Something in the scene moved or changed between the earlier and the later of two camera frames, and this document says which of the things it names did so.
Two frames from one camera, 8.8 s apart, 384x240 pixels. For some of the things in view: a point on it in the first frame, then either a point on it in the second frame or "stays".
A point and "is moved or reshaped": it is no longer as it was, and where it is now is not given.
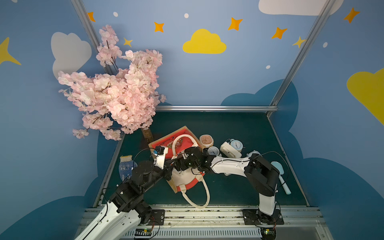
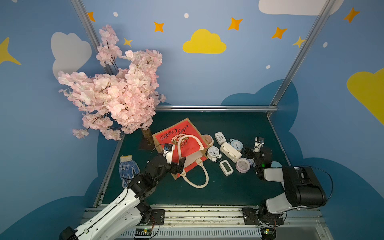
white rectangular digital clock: (227, 149) stays
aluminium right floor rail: (289, 163) stays
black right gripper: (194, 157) to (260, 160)
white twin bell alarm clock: (213, 150) stays
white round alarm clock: (236, 144) stays
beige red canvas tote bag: (181, 179) is moved or reshaped
